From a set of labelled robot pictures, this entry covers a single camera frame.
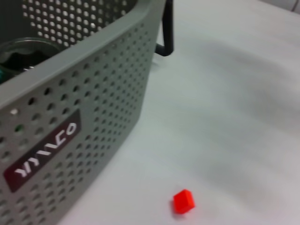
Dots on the glass teacup with black base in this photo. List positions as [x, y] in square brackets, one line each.
[28, 58]

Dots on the teal square toy brick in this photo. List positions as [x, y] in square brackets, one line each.
[2, 76]

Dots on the grey-green perforated storage bin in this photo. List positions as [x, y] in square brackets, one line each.
[105, 93]

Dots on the small red toy brick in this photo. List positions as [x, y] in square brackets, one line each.
[184, 201]

